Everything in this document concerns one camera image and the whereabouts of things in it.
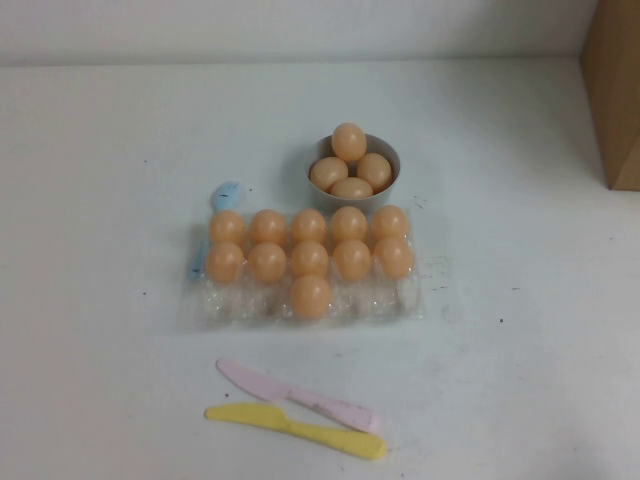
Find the light blue plastic fork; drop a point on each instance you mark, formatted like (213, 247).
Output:
(227, 197)

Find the clear plastic egg tray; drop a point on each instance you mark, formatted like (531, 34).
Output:
(250, 305)

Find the grey round bowl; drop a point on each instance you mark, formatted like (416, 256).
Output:
(320, 197)

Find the orange plastic egg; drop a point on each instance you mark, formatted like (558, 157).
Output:
(375, 169)
(393, 257)
(225, 262)
(267, 261)
(328, 172)
(310, 297)
(349, 224)
(352, 187)
(352, 257)
(309, 260)
(309, 226)
(227, 227)
(268, 227)
(390, 222)
(349, 141)

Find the brown cardboard box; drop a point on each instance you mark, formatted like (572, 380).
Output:
(615, 100)

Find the pink plastic knife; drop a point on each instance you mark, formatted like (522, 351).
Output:
(300, 395)

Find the yellow plastic knife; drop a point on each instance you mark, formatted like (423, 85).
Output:
(280, 422)

